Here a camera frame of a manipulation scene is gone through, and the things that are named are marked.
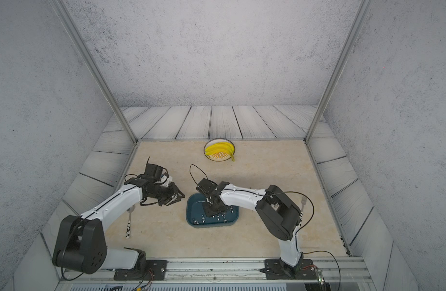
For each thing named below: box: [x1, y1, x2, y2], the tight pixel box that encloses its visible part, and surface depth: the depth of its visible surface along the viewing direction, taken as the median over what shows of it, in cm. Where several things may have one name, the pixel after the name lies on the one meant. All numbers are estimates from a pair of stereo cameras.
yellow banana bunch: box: [204, 141, 236, 162], surface depth 113 cm
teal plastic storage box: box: [186, 192, 240, 228], surface depth 88 cm
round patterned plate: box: [203, 137, 236, 162], surface depth 114 cm
